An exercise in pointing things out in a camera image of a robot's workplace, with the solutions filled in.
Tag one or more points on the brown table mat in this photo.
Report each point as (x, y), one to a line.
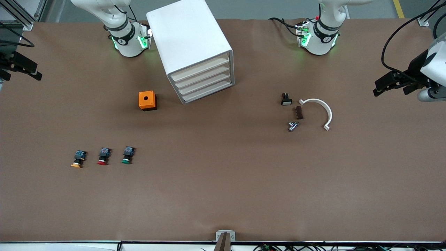
(223, 174)

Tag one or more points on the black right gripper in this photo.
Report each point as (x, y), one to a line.
(7, 62)

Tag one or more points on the silver key switch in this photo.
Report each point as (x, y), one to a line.
(293, 126)

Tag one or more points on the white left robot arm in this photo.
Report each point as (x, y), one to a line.
(318, 45)

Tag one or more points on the orange box with hole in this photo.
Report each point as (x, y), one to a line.
(146, 99)

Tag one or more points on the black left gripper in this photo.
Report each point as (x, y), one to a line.
(413, 69)

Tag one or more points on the brown wooden stick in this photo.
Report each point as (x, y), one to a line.
(224, 244)

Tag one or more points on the grey metal bracket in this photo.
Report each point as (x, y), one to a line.
(218, 236)

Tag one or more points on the red push button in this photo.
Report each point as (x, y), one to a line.
(103, 157)

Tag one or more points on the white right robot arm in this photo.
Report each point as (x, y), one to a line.
(127, 45)

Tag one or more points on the black switch white face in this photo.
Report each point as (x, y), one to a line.
(286, 100)

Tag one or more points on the brown terminal block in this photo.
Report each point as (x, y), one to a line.
(299, 113)

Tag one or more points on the green push button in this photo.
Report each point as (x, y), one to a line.
(127, 156)

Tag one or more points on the yellow push button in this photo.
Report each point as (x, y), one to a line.
(77, 161)

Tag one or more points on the white curved plastic arc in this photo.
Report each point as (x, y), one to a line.
(328, 113)

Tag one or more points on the aluminium frame profile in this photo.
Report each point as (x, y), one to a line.
(423, 22)
(28, 25)

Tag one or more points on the yellow floor tape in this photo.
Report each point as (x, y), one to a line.
(399, 8)

